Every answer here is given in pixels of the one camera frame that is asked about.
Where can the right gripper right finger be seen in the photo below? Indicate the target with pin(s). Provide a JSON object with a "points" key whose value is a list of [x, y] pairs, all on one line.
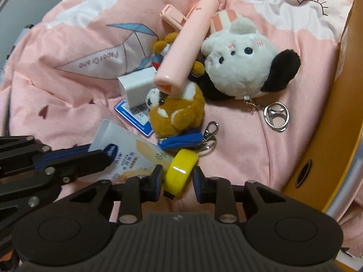
{"points": [[217, 191]]}

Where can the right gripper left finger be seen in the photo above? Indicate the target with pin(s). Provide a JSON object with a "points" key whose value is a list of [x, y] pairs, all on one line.
{"points": [[135, 192]]}

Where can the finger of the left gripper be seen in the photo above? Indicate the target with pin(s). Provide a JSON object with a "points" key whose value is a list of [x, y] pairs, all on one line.
{"points": [[67, 170], [65, 154]]}

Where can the white hand cream tube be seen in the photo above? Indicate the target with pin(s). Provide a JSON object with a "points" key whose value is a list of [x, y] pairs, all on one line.
{"points": [[131, 154]]}

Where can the yellow tape measure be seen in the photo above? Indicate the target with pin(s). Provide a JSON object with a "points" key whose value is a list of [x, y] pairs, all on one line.
{"points": [[178, 172]]}

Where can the white charger plug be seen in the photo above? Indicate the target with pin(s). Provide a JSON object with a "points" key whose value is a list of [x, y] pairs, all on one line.
{"points": [[135, 86]]}

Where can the pink handheld fan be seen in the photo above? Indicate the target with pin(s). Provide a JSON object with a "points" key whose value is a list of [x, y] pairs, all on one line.
{"points": [[192, 30]]}

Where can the blue white card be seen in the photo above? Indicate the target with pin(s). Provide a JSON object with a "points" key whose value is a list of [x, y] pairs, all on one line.
{"points": [[137, 116]]}

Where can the pink cloud-print duvet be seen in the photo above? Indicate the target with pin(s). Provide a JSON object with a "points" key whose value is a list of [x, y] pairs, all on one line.
{"points": [[60, 81]]}

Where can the silver carabiner keyring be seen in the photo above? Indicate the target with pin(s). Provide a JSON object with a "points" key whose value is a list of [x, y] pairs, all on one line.
{"points": [[275, 114]]}

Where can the orange cardboard box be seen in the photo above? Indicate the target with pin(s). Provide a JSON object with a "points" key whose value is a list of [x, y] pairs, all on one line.
{"points": [[330, 172]]}

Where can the white black plush cat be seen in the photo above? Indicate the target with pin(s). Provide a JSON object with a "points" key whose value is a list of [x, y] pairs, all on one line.
{"points": [[240, 62]]}

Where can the brown plush keychain toy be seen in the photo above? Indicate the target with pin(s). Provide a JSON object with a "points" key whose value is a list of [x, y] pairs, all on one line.
{"points": [[177, 120]]}

